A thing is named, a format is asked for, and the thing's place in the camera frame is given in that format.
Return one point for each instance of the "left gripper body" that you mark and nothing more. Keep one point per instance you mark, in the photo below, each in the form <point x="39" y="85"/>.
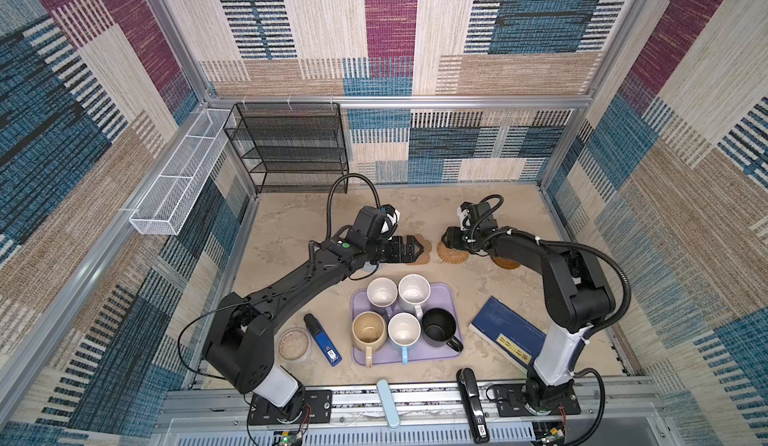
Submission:
<point x="389" y="251"/>

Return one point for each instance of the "light blue handle bar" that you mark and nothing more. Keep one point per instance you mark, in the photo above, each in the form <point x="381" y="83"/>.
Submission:
<point x="388" y="404"/>

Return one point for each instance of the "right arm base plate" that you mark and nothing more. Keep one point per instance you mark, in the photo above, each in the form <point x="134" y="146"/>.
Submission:
<point x="512" y="400"/>

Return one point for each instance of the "white wire mesh basket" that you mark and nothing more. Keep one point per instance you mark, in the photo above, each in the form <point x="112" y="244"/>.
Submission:
<point x="166" y="206"/>

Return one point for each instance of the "clear tape roll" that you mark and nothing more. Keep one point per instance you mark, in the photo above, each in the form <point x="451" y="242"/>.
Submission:
<point x="294" y="345"/>

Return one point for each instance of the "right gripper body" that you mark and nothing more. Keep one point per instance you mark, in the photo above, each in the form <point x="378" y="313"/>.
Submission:
<point x="461" y="238"/>

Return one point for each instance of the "black mug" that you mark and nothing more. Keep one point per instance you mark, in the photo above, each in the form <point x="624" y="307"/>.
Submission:
<point x="439" y="328"/>

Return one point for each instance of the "blue black stapler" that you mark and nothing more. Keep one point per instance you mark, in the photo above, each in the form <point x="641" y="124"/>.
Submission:
<point x="322" y="340"/>

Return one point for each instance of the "black stapler on rail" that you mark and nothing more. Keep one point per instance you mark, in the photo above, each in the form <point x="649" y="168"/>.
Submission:
<point x="470" y="397"/>

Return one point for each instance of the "black wire shelf rack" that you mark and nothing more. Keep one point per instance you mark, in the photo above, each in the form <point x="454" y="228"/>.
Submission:
<point x="289" y="147"/>

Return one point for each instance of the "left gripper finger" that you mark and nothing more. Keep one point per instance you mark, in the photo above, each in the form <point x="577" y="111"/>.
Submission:
<point x="409" y="256"/>
<point x="411" y="244"/>

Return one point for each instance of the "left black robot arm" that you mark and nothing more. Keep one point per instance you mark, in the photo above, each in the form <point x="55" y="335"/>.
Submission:
<point x="240" y="344"/>

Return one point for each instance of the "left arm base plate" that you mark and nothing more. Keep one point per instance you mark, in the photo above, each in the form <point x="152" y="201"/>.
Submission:
<point x="305" y="405"/>

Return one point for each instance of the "lavender plastic tray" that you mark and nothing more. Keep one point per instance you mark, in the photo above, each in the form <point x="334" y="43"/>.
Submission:
<point x="441" y="297"/>

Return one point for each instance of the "blue hardcover book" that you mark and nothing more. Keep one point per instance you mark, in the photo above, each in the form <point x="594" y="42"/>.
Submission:
<point x="512" y="335"/>

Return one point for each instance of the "brown flower cork coaster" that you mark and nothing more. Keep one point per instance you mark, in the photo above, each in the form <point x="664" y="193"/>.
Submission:
<point x="425" y="257"/>

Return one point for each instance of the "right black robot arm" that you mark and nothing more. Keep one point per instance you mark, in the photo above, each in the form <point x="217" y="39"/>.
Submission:
<point x="585" y="291"/>

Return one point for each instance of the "white speckled mug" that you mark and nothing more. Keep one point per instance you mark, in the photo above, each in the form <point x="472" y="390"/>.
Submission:
<point x="414" y="291"/>

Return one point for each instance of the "beige ceramic mug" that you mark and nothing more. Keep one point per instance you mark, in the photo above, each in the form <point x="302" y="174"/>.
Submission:
<point x="369" y="334"/>

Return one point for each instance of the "white mug blue handle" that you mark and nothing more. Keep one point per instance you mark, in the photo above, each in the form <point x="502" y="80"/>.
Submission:
<point x="404" y="330"/>

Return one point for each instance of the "small brown wooden coaster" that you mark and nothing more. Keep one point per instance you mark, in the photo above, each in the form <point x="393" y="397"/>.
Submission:
<point x="505" y="263"/>

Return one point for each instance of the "woven rattan round coaster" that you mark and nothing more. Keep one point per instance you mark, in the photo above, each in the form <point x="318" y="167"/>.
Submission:
<point x="450" y="255"/>

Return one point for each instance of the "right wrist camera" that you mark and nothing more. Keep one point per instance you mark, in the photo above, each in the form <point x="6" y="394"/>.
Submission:
<point x="463" y="212"/>

